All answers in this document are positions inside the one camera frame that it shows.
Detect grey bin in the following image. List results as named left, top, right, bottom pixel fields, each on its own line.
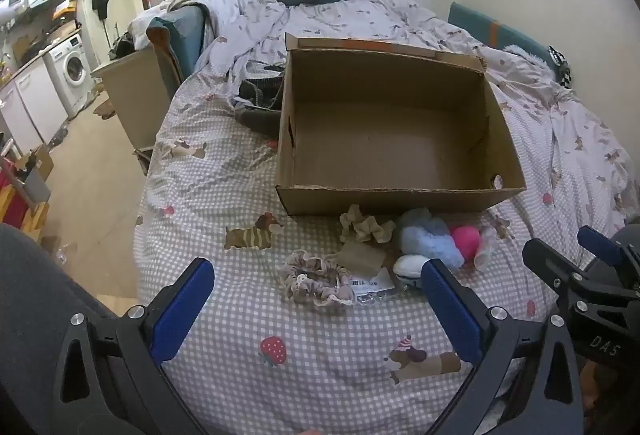
left=22, top=170, right=53, bottom=203

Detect brown card piece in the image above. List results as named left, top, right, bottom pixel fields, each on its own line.
left=336, top=242, right=388, bottom=278

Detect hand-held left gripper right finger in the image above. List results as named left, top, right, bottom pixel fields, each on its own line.
left=420, top=257, right=586, bottom=435

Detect red and yellow crate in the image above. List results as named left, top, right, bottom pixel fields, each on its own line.
left=0, top=170, right=51, bottom=231

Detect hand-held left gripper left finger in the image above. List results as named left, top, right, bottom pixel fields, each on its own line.
left=50, top=257, right=216, bottom=435

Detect black white checkered cloth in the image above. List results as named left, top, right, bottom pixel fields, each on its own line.
left=546, top=45, right=573, bottom=88

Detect grey lace scrunchie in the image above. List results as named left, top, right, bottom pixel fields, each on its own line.
left=277, top=250, right=357, bottom=308

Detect dog print checked duvet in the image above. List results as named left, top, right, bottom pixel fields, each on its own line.
left=132, top=0, right=640, bottom=435

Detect white fuzzy cloth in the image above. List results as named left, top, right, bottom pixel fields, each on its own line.
left=502, top=45, right=538, bottom=66

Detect teal cushion with orange stripe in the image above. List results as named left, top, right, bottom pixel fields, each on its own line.
left=447, top=2, right=556, bottom=66

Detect white washing machine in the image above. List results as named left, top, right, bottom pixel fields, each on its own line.
left=44, top=32, right=96, bottom=118

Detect large beige carton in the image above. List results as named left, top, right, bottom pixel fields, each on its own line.
left=90, top=47, right=173, bottom=160

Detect light blue fluffy scrunchie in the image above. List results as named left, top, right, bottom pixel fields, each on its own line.
left=392, top=207, right=466, bottom=283

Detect small cardboard floor box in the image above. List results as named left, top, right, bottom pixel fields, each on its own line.
left=15, top=145, right=55, bottom=180

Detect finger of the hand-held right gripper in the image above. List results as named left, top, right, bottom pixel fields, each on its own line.
left=522, top=237, right=591, bottom=311
left=576, top=225, right=623, bottom=268

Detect white kitchen cabinet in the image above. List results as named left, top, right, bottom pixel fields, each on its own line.
left=0, top=60, right=68, bottom=146

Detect clear plastic packet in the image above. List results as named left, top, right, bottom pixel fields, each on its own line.
left=347, top=267, right=401, bottom=306

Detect hot pink makeup sponge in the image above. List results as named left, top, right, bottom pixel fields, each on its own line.
left=448, top=225, right=482, bottom=262

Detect brown floor slippers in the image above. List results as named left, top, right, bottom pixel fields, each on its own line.
left=92, top=97, right=117, bottom=120

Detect teal cushion with orange edge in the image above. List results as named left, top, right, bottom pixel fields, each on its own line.
left=146, top=7, right=206, bottom=80

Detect beige scrunchie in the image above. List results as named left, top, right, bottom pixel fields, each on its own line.
left=339, top=204, right=397, bottom=245

